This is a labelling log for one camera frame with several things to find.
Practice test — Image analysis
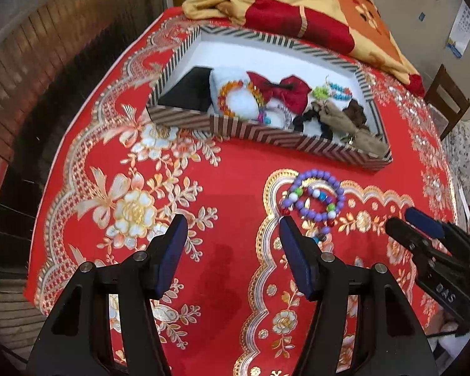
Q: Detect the white round pouch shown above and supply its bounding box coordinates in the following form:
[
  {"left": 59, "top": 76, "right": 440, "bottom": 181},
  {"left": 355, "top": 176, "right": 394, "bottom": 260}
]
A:
[{"left": 209, "top": 68, "right": 261, "bottom": 120}]

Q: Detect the wooden slatted panel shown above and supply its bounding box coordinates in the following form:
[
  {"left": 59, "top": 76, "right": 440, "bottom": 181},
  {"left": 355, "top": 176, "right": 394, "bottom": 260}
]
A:
[{"left": 0, "top": 0, "right": 169, "bottom": 173}]

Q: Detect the wall calendar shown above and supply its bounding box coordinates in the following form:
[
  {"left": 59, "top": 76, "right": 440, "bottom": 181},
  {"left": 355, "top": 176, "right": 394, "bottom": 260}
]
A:
[{"left": 446, "top": 2, "right": 470, "bottom": 59}]

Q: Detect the brown scrunchie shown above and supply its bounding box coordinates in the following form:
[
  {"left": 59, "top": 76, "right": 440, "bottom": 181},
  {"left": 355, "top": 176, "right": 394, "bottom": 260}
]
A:
[{"left": 345, "top": 100, "right": 371, "bottom": 128}]

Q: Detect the orange red printed blanket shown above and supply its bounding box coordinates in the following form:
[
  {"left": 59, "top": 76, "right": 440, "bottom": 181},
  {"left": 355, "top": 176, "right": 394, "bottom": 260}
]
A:
[{"left": 182, "top": 0, "right": 426, "bottom": 97}]

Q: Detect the purple bead bracelet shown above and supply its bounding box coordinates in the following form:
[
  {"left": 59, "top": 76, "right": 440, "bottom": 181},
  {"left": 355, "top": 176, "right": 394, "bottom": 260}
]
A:
[{"left": 281, "top": 169, "right": 346, "bottom": 243}]

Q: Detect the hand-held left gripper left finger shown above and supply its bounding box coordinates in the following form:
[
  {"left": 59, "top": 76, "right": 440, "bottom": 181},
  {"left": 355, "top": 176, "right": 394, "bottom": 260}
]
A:
[{"left": 25, "top": 214, "right": 189, "bottom": 376}]

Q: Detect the silver bead bracelet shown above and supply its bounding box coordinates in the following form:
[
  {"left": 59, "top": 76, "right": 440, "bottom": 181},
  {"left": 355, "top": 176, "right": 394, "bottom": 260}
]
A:
[{"left": 265, "top": 106, "right": 293, "bottom": 128}]

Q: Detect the red floral tablecloth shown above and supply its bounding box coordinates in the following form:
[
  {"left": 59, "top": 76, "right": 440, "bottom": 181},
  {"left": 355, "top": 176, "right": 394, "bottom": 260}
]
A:
[{"left": 23, "top": 6, "right": 459, "bottom": 376}]

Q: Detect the black cloth pouch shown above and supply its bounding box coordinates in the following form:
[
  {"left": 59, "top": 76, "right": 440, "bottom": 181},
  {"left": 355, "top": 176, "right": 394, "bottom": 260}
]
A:
[{"left": 158, "top": 66, "right": 214, "bottom": 111}]

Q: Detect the black and white scrunchie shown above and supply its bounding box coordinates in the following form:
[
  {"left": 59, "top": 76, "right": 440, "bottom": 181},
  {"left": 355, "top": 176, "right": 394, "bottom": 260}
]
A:
[{"left": 292, "top": 110, "right": 333, "bottom": 140}]

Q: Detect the turquoise flower bead bracelet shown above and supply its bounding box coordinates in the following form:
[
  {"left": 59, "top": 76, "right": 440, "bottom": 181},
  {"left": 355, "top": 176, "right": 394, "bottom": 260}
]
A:
[{"left": 312, "top": 80, "right": 353, "bottom": 103}]

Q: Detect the wooden chair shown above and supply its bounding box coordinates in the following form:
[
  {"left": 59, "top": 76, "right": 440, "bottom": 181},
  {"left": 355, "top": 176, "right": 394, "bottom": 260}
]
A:
[{"left": 423, "top": 64, "right": 470, "bottom": 142}]

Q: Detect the striped cardboard box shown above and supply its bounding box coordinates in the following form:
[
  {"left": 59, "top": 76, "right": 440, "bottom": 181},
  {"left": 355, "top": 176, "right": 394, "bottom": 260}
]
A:
[{"left": 146, "top": 24, "right": 393, "bottom": 171}]

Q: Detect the dark red bow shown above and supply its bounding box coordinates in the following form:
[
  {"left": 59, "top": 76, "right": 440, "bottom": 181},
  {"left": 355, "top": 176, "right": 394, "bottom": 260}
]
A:
[{"left": 246, "top": 71, "right": 312, "bottom": 114}]

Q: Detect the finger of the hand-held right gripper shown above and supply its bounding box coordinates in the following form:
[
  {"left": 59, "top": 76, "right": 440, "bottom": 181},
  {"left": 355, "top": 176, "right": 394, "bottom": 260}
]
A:
[
  {"left": 405, "top": 207, "right": 455, "bottom": 240},
  {"left": 384, "top": 217, "right": 441, "bottom": 272}
]

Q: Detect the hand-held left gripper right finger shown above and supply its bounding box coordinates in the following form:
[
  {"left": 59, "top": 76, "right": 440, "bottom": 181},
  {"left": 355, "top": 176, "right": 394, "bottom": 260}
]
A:
[{"left": 278, "top": 216, "right": 439, "bottom": 376}]

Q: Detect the red orange bead bracelet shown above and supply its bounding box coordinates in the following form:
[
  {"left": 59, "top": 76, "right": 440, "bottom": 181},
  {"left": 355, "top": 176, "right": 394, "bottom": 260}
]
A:
[{"left": 217, "top": 79, "right": 267, "bottom": 118}]

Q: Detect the beige bow with bell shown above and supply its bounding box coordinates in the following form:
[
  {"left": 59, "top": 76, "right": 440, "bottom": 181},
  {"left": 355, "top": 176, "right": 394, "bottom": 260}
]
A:
[{"left": 311, "top": 100, "right": 388, "bottom": 158}]

